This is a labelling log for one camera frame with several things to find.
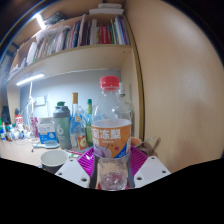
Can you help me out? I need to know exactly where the blue and white carton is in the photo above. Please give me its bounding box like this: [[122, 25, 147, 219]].
[[36, 121, 58, 145]]

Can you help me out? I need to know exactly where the white LED light bar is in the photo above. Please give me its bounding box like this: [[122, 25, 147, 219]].
[[15, 73, 45, 87]]

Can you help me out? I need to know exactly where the grey shaker bottle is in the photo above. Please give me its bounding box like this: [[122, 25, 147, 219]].
[[52, 101, 73, 150]]

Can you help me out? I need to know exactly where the white cable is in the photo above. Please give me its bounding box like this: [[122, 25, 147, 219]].
[[20, 80, 37, 116]]

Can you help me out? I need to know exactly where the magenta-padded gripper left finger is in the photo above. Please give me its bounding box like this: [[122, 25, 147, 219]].
[[54, 147, 100, 190]]

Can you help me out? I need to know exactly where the wooden shelf unit with books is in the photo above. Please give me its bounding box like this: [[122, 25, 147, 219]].
[[0, 1, 146, 143]]

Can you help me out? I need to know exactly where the black mug white inside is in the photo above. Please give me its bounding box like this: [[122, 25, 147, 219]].
[[39, 149, 70, 175]]

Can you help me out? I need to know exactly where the white wall power socket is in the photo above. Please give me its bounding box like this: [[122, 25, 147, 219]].
[[34, 95, 47, 107]]

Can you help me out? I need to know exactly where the blue hairbrush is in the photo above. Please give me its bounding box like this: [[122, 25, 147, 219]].
[[31, 140, 60, 153]]

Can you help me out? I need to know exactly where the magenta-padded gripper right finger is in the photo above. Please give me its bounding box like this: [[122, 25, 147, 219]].
[[126, 145, 172, 189]]

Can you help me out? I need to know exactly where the ceiling tube light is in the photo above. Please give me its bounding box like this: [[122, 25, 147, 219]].
[[34, 13, 47, 30]]

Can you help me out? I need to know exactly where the brown woven cup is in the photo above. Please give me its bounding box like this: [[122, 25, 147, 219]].
[[130, 135, 162, 159]]

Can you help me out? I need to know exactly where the tall green bottle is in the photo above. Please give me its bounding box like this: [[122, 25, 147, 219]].
[[85, 98, 94, 147]]

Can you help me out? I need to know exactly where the clear bottle yellow cap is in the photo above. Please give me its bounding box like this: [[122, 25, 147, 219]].
[[69, 92, 88, 152]]

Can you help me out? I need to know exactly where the clear bottle red cap orange label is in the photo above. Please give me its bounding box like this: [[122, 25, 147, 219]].
[[90, 75, 133, 192]]

